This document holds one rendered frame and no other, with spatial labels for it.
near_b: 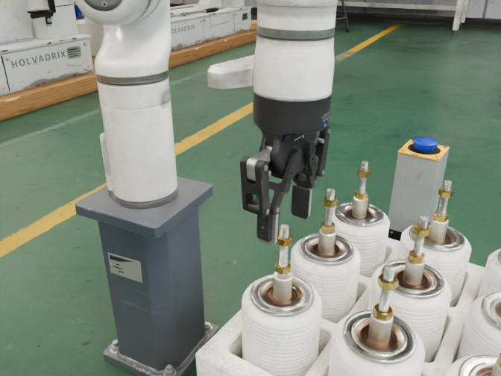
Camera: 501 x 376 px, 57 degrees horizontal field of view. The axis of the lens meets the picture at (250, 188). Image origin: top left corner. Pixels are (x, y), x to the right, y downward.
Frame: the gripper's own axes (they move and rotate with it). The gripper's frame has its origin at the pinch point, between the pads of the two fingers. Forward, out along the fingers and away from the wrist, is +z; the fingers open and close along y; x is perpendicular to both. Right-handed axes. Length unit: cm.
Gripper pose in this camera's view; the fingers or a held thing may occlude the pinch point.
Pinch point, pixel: (285, 218)
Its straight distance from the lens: 50.7
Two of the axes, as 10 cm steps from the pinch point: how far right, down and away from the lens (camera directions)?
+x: -8.1, -2.7, 5.2
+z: -0.1, 9.0, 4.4
